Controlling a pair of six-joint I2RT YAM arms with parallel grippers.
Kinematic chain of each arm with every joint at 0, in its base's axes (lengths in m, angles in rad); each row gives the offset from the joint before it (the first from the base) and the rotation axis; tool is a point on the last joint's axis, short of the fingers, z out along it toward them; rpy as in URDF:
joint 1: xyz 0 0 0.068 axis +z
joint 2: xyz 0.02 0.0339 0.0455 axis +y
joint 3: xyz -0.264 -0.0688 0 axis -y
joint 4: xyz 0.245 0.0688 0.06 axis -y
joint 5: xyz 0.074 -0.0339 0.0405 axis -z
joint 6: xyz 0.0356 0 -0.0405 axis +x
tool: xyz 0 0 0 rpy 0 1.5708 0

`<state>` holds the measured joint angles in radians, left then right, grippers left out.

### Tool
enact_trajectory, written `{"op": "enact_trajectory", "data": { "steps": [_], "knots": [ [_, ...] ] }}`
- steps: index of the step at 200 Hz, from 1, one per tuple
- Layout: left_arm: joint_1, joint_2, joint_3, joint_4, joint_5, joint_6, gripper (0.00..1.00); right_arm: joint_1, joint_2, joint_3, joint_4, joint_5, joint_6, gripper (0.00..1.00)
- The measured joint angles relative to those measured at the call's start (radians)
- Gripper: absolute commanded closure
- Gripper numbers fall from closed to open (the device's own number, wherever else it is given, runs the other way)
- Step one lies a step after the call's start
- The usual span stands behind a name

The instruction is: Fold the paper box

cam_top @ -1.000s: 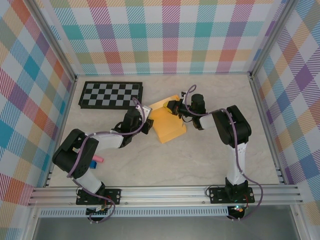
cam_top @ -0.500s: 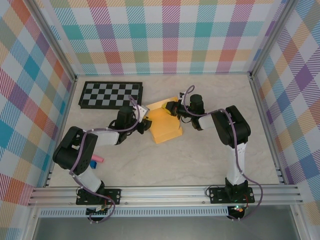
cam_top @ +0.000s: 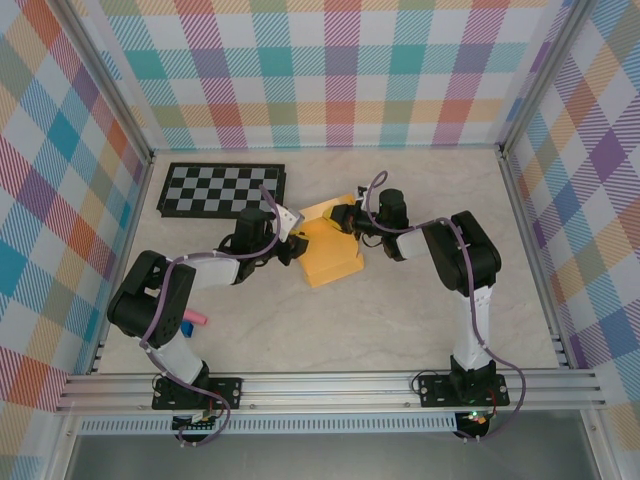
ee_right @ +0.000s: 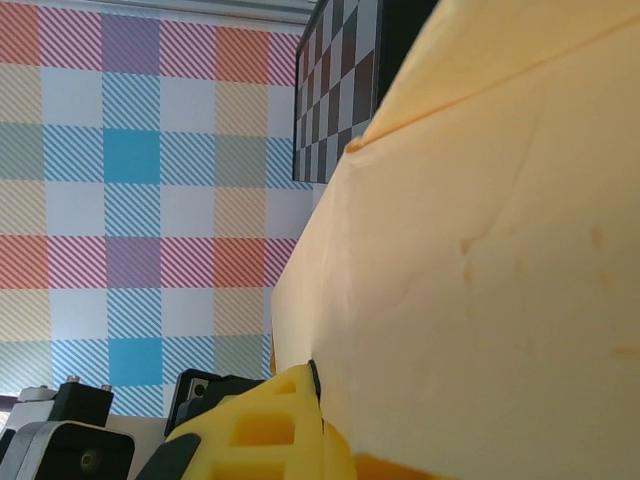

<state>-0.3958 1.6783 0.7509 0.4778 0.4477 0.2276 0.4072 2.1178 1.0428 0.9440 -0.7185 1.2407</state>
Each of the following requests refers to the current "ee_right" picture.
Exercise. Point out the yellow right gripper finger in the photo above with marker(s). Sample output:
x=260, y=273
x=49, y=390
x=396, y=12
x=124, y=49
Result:
x=280, y=460

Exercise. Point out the yellow paper box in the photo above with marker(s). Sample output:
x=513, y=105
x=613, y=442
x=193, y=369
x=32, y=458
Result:
x=475, y=250

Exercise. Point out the black and white checkerboard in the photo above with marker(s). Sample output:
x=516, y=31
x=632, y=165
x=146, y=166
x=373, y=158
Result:
x=330, y=100

